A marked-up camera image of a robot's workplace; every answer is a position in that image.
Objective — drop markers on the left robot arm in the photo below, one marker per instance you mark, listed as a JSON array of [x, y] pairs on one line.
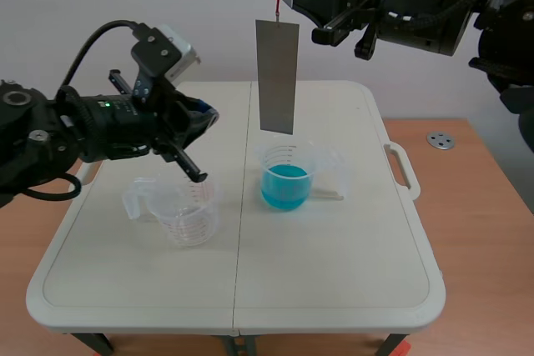
[[37, 139]]

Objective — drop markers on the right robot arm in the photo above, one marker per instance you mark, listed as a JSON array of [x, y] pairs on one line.
[[459, 10]]

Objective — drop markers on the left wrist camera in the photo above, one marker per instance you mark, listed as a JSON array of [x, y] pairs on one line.
[[177, 53]]

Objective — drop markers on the empty clear plastic beaker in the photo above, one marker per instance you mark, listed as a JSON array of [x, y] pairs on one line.
[[185, 218]]

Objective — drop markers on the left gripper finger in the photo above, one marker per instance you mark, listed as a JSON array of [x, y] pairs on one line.
[[200, 118]]

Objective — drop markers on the clear beaker with blue liquid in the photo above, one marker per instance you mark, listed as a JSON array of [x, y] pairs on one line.
[[283, 189]]

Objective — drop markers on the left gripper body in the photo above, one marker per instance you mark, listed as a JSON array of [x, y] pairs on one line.
[[162, 122]]

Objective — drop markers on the black table leg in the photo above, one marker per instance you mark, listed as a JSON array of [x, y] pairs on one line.
[[235, 345], [94, 344], [394, 345]]

